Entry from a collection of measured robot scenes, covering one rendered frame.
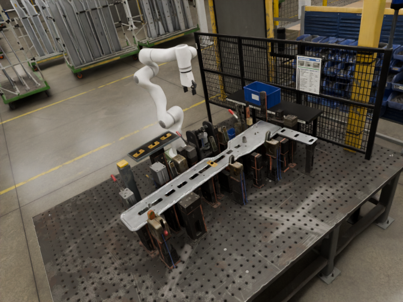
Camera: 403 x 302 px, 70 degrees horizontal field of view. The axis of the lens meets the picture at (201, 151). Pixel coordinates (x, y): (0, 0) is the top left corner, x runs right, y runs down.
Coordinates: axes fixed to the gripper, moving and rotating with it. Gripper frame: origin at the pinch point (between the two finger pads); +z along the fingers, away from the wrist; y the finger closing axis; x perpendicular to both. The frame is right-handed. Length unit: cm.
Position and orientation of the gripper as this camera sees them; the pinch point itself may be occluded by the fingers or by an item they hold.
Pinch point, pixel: (189, 91)
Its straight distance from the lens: 205.6
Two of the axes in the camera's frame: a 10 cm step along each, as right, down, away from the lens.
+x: 7.4, -4.8, 4.8
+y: 6.5, 3.3, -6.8
